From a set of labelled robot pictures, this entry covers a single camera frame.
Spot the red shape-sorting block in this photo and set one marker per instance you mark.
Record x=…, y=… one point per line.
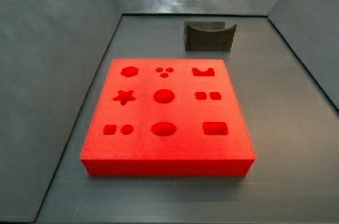
x=167, y=119

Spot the black curved cradle fixture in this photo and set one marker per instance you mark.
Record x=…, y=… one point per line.
x=208, y=36

